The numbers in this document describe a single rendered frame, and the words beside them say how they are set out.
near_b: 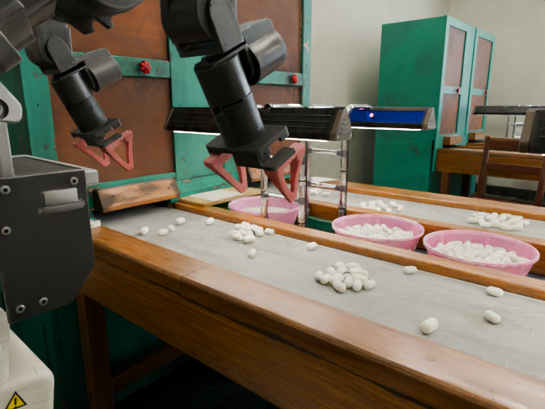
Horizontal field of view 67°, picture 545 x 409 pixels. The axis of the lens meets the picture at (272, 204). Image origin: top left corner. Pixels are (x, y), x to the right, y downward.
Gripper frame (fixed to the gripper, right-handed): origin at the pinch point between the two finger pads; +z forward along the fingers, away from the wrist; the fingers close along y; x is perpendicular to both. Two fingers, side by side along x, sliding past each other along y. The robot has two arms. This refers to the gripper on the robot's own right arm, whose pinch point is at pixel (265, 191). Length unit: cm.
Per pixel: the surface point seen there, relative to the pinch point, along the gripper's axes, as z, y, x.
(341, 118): 8.0, 10.6, -36.5
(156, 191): 31, 83, -24
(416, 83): 111, 108, -283
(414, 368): 23.9, -21.2, 4.1
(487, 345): 33.9, -26.2, -10.1
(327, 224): 60, 40, -54
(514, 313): 41, -27, -23
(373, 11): 67, 173, -350
